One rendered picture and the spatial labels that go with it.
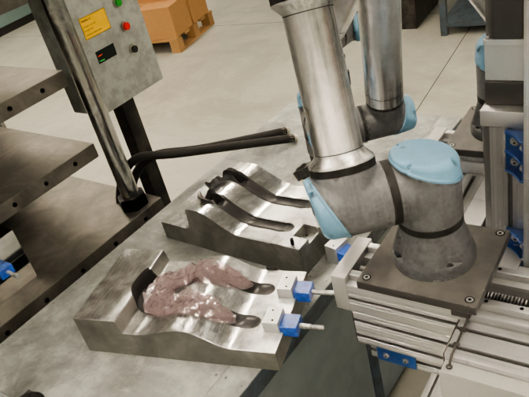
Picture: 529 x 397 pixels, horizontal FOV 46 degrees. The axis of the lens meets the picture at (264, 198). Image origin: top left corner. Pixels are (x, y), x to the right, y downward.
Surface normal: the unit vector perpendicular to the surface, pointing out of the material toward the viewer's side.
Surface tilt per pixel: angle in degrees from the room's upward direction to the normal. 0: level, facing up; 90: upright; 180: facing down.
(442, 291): 0
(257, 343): 0
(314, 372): 90
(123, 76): 90
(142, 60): 90
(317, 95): 73
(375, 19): 103
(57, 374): 0
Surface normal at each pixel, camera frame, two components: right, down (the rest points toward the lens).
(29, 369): -0.22, -0.82
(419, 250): -0.59, 0.28
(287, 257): -0.57, 0.55
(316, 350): 0.80, 0.16
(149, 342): -0.31, 0.57
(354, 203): 0.03, 0.22
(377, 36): -0.26, 0.74
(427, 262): -0.40, 0.29
